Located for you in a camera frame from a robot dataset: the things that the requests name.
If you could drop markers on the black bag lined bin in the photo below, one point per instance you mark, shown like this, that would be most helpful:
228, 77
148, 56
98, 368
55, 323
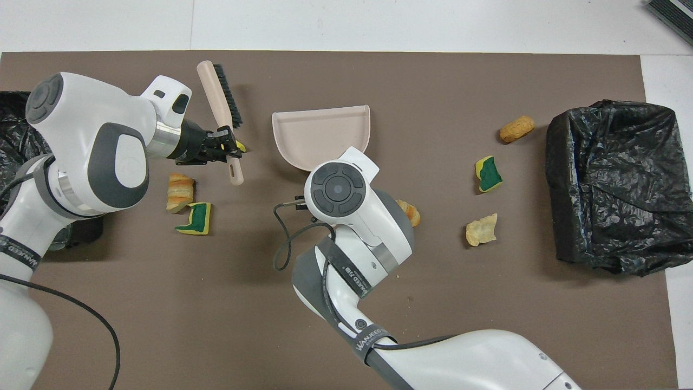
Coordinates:
13, 141
617, 184

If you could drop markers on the brown table mat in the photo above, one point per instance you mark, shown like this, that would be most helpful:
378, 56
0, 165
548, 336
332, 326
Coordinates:
433, 325

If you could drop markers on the pale bread chunk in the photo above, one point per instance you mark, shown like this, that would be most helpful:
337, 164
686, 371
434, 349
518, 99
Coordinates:
481, 230

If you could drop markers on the green and yellow sponge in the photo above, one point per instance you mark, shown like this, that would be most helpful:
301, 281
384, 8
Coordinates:
490, 174
197, 219

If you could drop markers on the orange striped croissant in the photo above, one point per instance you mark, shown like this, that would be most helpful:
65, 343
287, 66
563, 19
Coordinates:
180, 192

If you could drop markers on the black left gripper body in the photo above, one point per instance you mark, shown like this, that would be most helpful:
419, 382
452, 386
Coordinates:
192, 143

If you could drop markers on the beige plastic dustpan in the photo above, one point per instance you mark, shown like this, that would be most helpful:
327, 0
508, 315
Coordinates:
319, 135

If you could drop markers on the beige hand brush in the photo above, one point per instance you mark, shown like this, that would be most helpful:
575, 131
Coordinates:
214, 97

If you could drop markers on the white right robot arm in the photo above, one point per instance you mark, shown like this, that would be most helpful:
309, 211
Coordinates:
373, 227

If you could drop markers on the dark grey ribbed object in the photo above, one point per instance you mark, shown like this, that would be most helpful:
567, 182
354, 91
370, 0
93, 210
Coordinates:
674, 16

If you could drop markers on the small striped croissant piece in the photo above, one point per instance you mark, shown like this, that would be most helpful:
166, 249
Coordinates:
410, 214

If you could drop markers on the peanut shaped bread roll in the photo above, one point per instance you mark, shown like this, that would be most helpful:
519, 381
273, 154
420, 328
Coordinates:
517, 129

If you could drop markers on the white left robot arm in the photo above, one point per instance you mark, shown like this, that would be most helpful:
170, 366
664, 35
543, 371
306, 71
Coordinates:
81, 135

